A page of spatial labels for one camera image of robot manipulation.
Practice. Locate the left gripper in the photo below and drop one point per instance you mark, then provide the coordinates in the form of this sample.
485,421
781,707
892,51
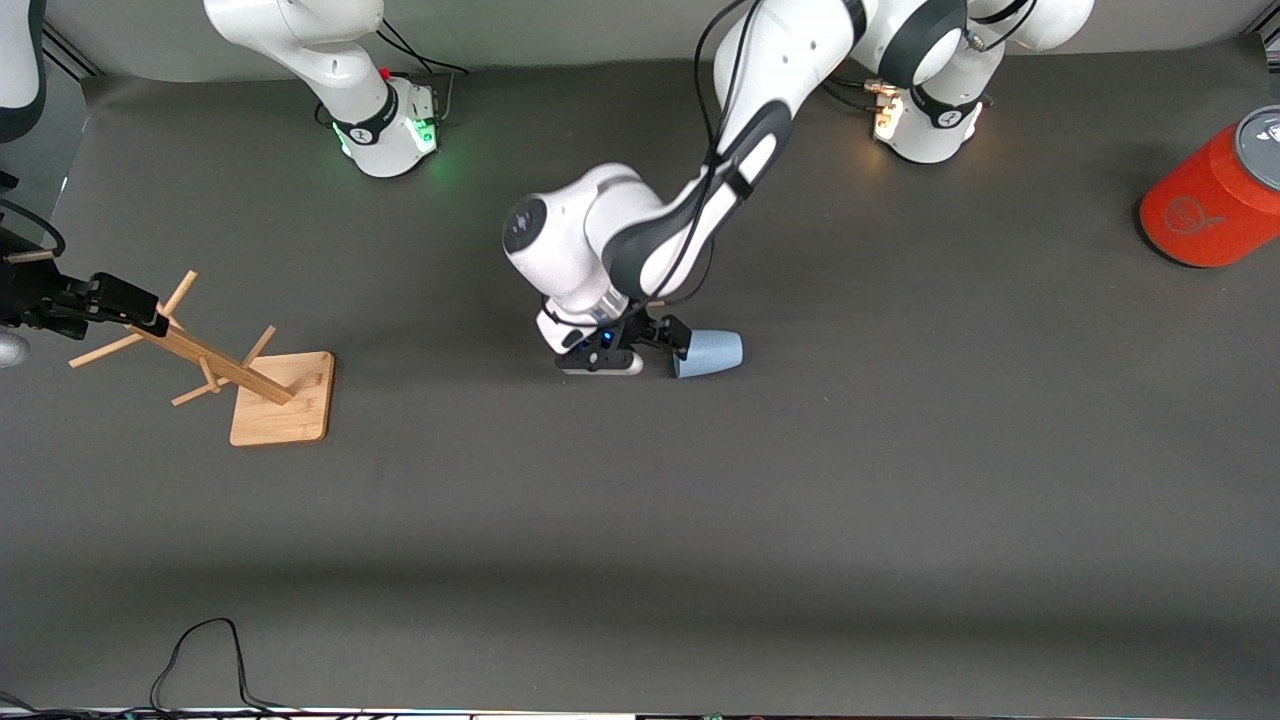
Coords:
648,329

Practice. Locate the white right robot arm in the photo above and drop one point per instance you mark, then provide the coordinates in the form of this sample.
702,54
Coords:
330,50

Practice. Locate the aluminium frame rail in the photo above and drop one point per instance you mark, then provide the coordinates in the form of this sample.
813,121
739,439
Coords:
75,55
1270,38

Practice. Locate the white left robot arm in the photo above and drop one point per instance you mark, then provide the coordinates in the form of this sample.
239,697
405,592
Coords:
640,230

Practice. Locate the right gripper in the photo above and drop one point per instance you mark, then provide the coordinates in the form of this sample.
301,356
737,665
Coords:
38,297

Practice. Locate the wooden cup rack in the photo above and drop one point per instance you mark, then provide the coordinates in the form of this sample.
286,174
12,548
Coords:
280,405

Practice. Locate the orange canister with silver lid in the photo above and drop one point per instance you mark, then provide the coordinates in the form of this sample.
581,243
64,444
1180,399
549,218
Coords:
1205,195

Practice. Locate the light blue cup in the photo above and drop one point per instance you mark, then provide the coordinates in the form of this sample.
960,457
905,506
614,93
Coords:
712,353

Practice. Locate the dark grey table mat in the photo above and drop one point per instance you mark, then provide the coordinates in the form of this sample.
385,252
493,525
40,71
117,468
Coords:
640,500

